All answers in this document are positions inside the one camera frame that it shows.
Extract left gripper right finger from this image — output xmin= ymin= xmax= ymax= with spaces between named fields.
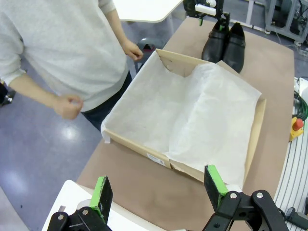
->
xmin=203 ymin=165 xmax=289 ymax=231

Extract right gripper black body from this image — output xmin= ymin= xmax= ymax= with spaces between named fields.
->
xmin=183 ymin=0 xmax=224 ymax=20

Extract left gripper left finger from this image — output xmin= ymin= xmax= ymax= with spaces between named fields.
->
xmin=47 ymin=175 xmax=114 ymax=231

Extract black leather shoe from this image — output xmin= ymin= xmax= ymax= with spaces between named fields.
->
xmin=222 ymin=22 xmax=246 ymax=74
xmin=201 ymin=20 xmax=229 ymax=64

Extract brown cardboard shoe box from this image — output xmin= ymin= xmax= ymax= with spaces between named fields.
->
xmin=101 ymin=49 xmax=267 ymax=191

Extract person's left forearm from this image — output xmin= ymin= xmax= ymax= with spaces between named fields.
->
xmin=104 ymin=9 xmax=128 ymax=49

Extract person's right forearm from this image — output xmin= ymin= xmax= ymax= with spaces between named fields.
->
xmin=8 ymin=73 xmax=58 ymax=109

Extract white foam box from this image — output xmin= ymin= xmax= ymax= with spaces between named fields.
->
xmin=41 ymin=180 xmax=169 ymax=231

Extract bystander legs dark shoes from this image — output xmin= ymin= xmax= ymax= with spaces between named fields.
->
xmin=0 ymin=81 xmax=16 ymax=106

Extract person's left hand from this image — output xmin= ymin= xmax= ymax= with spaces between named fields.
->
xmin=121 ymin=38 xmax=144 ymax=61

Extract person's right hand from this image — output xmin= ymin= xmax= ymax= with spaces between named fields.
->
xmin=51 ymin=94 xmax=84 ymax=120

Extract white side table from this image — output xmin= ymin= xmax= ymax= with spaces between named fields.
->
xmin=112 ymin=0 xmax=184 ymax=24

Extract grey metal cart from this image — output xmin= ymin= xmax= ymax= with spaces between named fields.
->
xmin=264 ymin=0 xmax=308 ymax=44

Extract grey round stool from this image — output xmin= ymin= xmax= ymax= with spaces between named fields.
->
xmin=136 ymin=37 xmax=167 ymax=73

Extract white tissue wrapping paper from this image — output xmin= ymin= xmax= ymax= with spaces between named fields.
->
xmin=100 ymin=51 xmax=262 ymax=188

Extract yellow red emergency stop button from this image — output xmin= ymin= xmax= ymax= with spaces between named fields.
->
xmin=288 ymin=117 xmax=305 ymax=142

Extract person in grey sweater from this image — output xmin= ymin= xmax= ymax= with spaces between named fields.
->
xmin=0 ymin=0 xmax=133 ymax=132

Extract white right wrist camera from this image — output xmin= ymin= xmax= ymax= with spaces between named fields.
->
xmin=194 ymin=0 xmax=218 ymax=17

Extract black cable connector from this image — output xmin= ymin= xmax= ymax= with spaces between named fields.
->
xmin=285 ymin=206 xmax=308 ymax=229

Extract aluminium rail frame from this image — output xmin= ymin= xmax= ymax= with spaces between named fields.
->
xmin=274 ymin=120 xmax=308 ymax=217

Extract green cable bundle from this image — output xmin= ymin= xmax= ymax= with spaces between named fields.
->
xmin=293 ymin=90 xmax=308 ymax=121

